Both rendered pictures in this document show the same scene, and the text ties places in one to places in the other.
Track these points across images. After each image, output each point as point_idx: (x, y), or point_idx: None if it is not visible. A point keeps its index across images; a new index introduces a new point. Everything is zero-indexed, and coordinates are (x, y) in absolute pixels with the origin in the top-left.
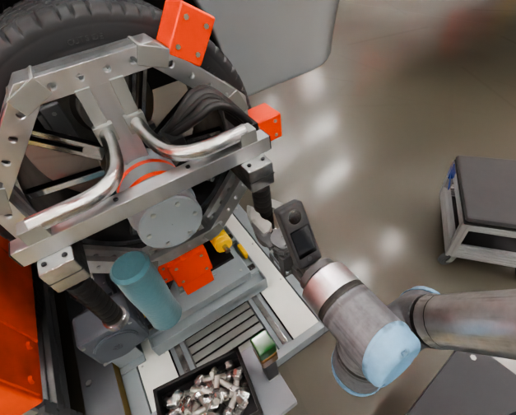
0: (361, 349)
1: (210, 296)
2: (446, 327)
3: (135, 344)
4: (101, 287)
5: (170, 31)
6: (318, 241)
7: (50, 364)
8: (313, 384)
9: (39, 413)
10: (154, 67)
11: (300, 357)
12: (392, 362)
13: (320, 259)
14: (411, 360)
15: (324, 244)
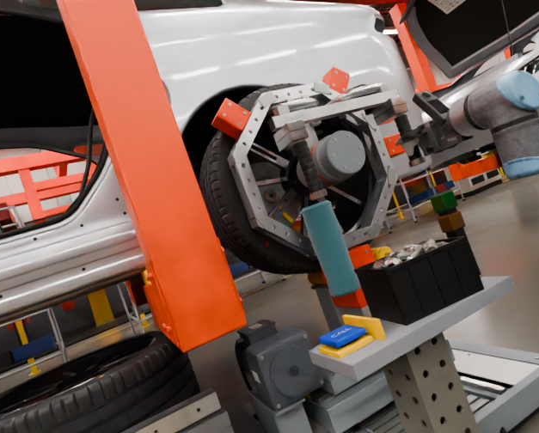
0: (494, 87)
1: None
2: None
3: (310, 379)
4: (270, 326)
5: (328, 80)
6: (505, 336)
7: None
8: None
9: (220, 413)
10: (322, 93)
11: None
12: (513, 74)
13: (517, 346)
14: (537, 89)
15: (515, 336)
